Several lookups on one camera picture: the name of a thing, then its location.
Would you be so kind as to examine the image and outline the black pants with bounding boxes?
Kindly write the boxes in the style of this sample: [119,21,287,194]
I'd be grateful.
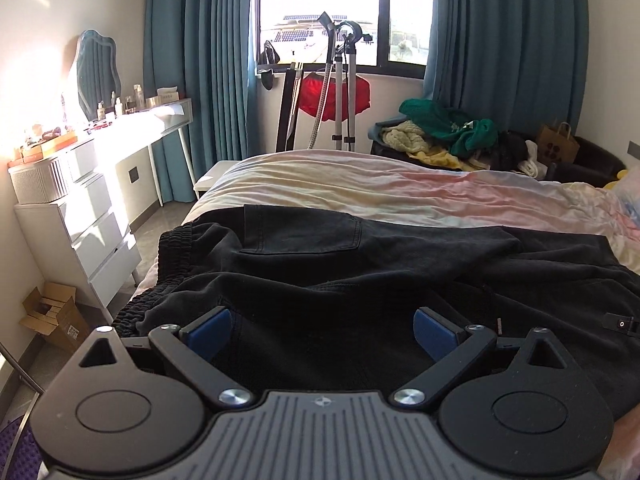
[114,205,639,417]

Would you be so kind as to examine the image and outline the cardboard box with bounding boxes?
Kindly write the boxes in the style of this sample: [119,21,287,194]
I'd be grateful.
[20,282,91,353]

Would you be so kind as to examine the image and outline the white drawer dresser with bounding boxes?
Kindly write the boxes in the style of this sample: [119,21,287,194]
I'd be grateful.
[14,140,141,323]

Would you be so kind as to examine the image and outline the white stool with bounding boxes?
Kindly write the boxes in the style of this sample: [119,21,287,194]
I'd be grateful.
[193,160,238,195]

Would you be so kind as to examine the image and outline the chrome curved pole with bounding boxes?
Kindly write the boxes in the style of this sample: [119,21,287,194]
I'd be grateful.
[0,344,44,480]

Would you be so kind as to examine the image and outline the purple cushion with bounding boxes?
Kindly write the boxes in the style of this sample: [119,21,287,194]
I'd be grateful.
[0,418,42,480]

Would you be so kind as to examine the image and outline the green garment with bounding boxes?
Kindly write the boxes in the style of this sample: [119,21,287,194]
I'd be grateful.
[399,99,499,159]

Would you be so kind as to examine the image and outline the beige knitted garment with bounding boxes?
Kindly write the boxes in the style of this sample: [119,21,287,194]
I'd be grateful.
[381,120,432,154]

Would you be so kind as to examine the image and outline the white vanity table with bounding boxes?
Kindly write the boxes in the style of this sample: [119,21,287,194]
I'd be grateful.
[78,98,196,207]

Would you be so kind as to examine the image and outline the brown paper bag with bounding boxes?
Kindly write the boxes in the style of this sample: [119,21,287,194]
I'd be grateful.
[536,122,579,166]

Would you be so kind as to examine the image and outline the white perforated speaker box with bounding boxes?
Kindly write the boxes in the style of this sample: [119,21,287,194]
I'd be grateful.
[9,157,70,205]

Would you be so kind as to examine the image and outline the black armchair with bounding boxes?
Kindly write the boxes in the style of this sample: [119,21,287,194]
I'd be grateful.
[544,138,626,188]

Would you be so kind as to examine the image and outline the orange box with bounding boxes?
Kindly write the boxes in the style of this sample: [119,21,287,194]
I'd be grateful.
[8,131,78,168]

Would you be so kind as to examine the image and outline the wavy vanity mirror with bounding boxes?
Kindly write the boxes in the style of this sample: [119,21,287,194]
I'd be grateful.
[75,29,122,120]

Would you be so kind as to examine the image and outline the red garment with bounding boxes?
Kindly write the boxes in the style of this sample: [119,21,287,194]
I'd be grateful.
[297,71,372,123]

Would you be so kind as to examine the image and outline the teal curtain right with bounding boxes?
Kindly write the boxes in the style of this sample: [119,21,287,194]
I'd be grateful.
[424,0,589,133]

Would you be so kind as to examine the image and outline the teal curtain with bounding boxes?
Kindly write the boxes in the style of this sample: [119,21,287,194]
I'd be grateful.
[424,0,589,133]
[143,0,259,203]

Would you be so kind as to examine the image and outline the teal curtain left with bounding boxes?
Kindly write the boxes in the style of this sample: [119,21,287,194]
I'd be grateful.
[143,0,259,203]

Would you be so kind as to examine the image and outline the silver garment steamer stand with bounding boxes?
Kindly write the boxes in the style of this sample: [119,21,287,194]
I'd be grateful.
[308,12,372,152]

